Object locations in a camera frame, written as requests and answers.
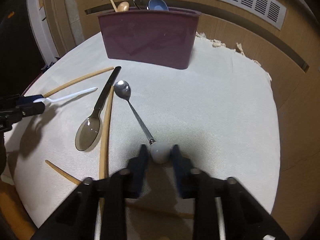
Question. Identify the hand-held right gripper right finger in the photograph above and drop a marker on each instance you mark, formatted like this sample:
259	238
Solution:
178	170

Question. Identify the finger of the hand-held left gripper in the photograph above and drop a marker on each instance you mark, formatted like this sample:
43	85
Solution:
31	98
32	108

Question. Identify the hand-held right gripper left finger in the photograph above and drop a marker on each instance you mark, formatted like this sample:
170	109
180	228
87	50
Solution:
142	160

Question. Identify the white plastic spoon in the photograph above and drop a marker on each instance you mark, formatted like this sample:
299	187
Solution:
72	96

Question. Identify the metal spoon with ball end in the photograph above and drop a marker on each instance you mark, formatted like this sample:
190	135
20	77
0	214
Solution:
122	90

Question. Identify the purple plastic utensil container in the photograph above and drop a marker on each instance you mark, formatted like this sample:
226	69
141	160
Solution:
150	37

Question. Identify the wooden spoon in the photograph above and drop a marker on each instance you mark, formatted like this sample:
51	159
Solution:
123	6

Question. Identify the blue plastic spoon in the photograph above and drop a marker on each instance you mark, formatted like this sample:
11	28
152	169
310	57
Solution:
158	4

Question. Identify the white cloth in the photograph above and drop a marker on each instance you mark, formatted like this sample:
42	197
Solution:
200	130

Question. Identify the black fridge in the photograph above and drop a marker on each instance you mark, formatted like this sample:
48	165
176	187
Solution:
15	55

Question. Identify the orange cloth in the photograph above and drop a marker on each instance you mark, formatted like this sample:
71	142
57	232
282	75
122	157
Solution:
15	205

